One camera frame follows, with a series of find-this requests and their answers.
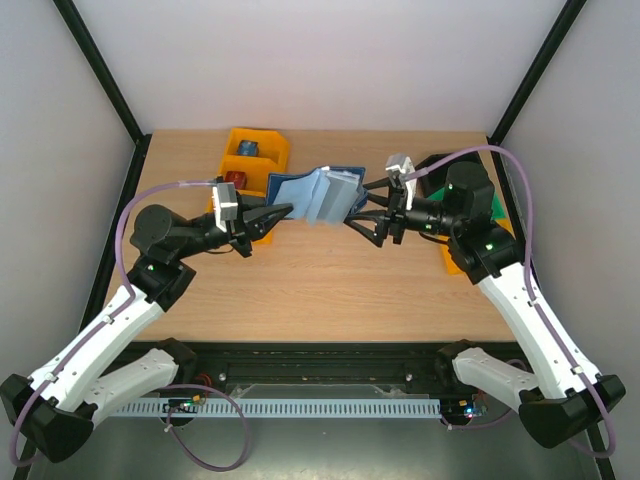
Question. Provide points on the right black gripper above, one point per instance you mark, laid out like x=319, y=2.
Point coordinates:
x=396, y=218

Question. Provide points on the yellow three-compartment bin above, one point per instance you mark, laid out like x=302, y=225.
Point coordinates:
x=273, y=157

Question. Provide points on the black frame post left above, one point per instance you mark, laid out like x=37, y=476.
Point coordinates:
x=92, y=54

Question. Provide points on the black frame post right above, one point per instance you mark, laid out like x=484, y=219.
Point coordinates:
x=553, y=40

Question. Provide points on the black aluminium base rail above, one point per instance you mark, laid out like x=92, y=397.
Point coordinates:
x=416, y=368

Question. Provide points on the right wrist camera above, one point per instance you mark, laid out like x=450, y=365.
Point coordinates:
x=398, y=167

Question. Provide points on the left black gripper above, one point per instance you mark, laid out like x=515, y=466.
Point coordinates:
x=250, y=222

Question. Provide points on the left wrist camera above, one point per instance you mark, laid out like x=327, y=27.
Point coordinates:
x=225, y=204

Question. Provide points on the blue leather card holder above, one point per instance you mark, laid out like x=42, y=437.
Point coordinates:
x=327, y=194

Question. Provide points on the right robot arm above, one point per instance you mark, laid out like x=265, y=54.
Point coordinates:
x=563, y=393

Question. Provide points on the light blue cable duct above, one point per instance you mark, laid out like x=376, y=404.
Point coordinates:
x=402, y=408

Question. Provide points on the yellow bin right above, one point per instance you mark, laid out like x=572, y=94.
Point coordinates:
x=480, y=251

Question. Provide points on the black bin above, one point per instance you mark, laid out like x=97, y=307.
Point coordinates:
x=432, y=184

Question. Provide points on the black frame post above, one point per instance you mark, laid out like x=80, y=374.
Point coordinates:
x=92, y=54
x=553, y=40

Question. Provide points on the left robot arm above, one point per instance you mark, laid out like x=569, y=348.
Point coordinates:
x=59, y=405

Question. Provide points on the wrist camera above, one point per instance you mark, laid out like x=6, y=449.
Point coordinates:
x=225, y=204
x=398, y=167

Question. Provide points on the blue card stack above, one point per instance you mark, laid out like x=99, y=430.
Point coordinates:
x=247, y=148

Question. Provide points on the red VIP card stack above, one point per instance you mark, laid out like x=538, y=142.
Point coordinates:
x=238, y=178

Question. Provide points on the green bin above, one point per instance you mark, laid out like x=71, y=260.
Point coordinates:
x=498, y=211

